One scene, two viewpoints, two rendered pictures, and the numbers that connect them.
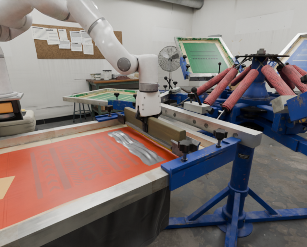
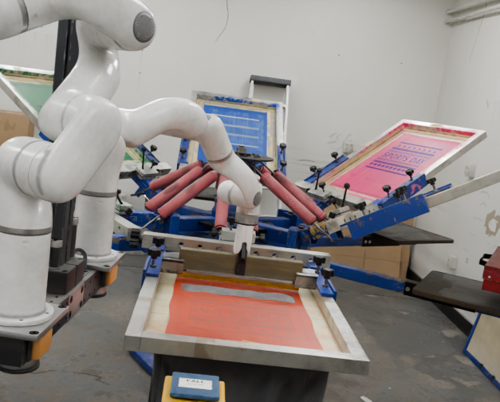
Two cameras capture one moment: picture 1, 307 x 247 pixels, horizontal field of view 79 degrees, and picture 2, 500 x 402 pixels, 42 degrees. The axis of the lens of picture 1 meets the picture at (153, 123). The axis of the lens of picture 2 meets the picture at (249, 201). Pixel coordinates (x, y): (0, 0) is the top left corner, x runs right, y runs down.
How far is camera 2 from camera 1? 183 cm
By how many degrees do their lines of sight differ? 58
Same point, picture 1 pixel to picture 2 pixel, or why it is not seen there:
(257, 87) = not seen: hidden behind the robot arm
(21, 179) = (253, 338)
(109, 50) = (250, 185)
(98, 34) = (233, 164)
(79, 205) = (340, 322)
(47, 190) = (289, 335)
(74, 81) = not seen: outside the picture
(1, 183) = not seen: hidden behind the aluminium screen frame
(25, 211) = (312, 344)
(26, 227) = (348, 335)
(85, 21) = (225, 150)
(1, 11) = (152, 134)
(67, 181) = (282, 327)
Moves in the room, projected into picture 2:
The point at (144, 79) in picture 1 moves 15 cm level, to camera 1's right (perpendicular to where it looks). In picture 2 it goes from (254, 211) to (277, 207)
